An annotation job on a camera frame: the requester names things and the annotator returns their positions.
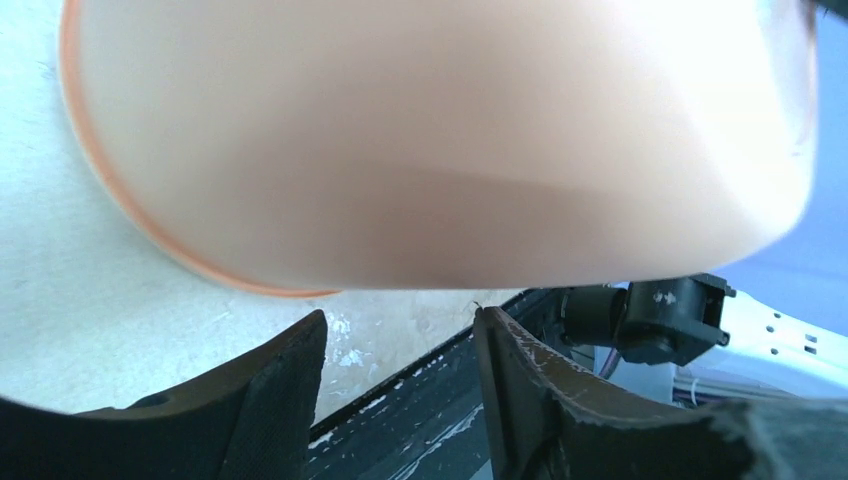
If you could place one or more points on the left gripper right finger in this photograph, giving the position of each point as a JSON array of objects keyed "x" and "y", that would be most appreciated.
[{"x": 549, "y": 418}]

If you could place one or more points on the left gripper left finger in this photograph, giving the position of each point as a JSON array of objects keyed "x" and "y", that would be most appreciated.
[{"x": 248, "y": 418}]

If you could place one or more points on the orange bucket black rim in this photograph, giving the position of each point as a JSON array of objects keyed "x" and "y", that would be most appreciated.
[{"x": 297, "y": 147}]

